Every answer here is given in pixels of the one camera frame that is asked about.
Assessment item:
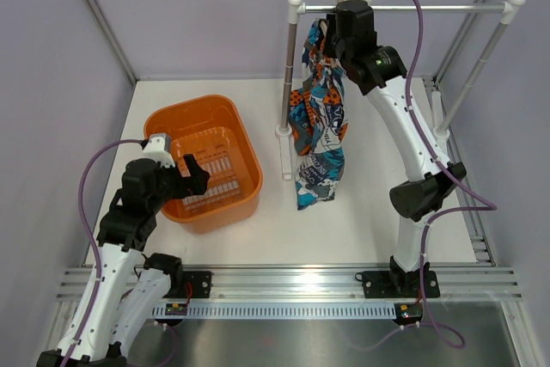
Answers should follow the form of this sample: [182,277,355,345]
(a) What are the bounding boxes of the colourful patterned shorts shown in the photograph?
[289,18,348,211]

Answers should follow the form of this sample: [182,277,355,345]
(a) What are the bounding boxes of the white slotted cable duct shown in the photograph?
[151,302,396,320]

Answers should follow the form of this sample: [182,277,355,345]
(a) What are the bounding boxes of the silver white clothes rack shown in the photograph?
[275,0,526,180]

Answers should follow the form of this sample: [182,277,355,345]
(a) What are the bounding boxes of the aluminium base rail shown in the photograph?
[55,265,523,303]

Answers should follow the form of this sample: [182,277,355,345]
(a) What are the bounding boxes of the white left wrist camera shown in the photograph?
[142,133,176,168]

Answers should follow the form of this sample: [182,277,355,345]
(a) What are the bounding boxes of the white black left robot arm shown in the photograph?
[37,154,210,366]

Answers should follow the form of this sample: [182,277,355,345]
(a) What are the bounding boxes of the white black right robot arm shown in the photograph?
[324,0,466,298]

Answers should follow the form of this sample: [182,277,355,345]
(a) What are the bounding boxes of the orange plastic basket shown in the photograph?
[144,95,263,234]

